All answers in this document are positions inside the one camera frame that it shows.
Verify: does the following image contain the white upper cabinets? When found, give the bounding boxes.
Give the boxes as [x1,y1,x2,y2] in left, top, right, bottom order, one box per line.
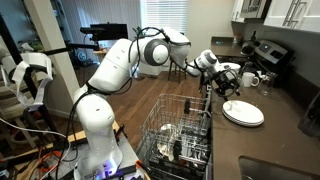
[231,0,320,33]

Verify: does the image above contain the wooden chair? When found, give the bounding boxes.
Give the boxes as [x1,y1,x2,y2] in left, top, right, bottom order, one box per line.
[167,61,186,82]

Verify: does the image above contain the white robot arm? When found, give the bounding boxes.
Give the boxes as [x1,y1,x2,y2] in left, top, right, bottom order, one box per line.
[73,27,239,180]

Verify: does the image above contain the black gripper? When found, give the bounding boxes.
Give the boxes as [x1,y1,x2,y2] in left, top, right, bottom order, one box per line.
[211,69,240,101]

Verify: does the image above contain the white plate stack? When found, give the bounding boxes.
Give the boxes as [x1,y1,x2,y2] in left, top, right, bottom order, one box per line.
[223,112,264,127]

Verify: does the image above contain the white mug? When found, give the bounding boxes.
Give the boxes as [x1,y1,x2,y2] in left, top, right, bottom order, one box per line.
[242,72,260,87]

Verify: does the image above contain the wire dishwasher rack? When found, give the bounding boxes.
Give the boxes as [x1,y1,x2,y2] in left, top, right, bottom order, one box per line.
[141,87,212,178]

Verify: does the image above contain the stacked white bowls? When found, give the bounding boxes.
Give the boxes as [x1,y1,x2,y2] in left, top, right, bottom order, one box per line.
[218,62,241,80]

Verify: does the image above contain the clear glass jar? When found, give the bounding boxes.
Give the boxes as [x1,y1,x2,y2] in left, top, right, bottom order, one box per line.
[257,72,277,96]

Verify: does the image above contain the robot base table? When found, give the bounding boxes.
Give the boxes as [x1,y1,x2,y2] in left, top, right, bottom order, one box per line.
[0,119,151,180]

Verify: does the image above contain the wooden desk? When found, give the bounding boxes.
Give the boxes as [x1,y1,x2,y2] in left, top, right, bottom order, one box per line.
[93,49,108,55]

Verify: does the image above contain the metal bowl in rack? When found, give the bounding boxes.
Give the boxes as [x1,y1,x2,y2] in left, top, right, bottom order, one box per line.
[156,124,179,160]

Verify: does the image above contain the black monitor on stand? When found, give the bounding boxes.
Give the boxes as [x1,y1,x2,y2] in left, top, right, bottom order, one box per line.
[80,23,128,41]

